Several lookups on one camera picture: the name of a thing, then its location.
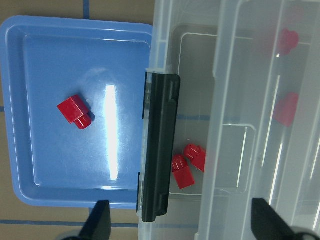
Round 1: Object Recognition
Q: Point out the clear plastic storage box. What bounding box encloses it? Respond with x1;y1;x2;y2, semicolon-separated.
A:
136;0;320;240

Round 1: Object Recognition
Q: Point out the blue plastic tray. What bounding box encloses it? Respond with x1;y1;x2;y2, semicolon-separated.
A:
0;16;153;209

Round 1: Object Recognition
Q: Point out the black box latch handle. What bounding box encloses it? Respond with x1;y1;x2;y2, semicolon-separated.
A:
136;72;181;223

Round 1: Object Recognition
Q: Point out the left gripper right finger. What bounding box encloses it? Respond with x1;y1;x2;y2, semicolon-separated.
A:
251;198;303;240

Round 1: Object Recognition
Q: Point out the red block front edge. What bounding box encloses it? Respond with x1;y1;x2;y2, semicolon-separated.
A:
277;28;300;56

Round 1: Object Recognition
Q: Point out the red block pair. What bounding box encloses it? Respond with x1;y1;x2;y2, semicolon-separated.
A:
183;144;206;173
171;154;195;190

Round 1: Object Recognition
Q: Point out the clear plastic box lid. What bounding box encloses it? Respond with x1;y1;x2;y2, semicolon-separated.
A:
195;0;320;240

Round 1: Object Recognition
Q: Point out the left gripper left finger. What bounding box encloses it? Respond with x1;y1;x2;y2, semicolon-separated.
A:
78;200;112;240

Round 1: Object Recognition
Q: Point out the red block under lid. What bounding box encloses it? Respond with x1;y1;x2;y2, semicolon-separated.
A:
273;92;299;128

